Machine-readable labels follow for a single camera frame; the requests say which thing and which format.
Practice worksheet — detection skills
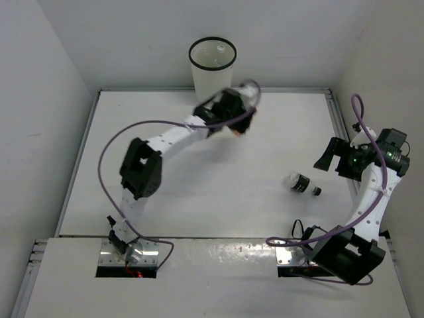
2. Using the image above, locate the thin black cable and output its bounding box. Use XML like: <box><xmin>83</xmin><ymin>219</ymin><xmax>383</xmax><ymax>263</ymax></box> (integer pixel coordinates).
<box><xmin>290</xmin><ymin>219</ymin><xmax>307</xmax><ymax>239</ymax></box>

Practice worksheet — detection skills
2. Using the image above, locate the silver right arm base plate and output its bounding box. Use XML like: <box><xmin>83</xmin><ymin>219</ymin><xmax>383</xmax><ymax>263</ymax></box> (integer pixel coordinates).
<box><xmin>275</xmin><ymin>246</ymin><xmax>317</xmax><ymax>269</ymax></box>

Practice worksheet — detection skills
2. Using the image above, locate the blue label plastic bottle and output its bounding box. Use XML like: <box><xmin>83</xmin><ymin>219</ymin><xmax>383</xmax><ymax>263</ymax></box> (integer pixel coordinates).
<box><xmin>197</xmin><ymin>44</ymin><xmax>228</xmax><ymax>68</ymax></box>

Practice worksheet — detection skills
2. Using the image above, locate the clear bottle black label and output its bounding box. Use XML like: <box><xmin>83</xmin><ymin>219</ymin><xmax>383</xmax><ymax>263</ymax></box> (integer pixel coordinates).
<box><xmin>283</xmin><ymin>172</ymin><xmax>322</xmax><ymax>196</ymax></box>

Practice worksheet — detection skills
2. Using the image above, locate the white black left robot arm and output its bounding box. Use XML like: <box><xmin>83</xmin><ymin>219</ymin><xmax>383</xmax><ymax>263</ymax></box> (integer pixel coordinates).
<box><xmin>109</xmin><ymin>86</ymin><xmax>351</xmax><ymax>254</ymax></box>

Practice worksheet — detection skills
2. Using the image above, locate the white bin black rim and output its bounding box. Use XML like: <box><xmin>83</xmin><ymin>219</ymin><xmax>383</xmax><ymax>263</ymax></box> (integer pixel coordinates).
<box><xmin>188</xmin><ymin>36</ymin><xmax>237</xmax><ymax>101</ymax></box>

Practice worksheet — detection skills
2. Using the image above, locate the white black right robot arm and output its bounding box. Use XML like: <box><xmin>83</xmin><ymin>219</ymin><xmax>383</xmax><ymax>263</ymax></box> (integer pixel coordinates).
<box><xmin>302</xmin><ymin>129</ymin><xmax>410</xmax><ymax>285</ymax></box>

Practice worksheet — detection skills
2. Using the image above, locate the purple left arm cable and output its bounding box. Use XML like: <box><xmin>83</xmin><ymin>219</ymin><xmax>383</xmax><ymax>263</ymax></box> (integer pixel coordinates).
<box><xmin>97</xmin><ymin>79</ymin><xmax>262</xmax><ymax>273</ymax></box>

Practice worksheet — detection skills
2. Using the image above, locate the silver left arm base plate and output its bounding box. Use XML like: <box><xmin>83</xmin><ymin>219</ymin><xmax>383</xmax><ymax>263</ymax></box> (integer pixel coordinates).
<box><xmin>97</xmin><ymin>238</ymin><xmax>158</xmax><ymax>267</ymax></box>

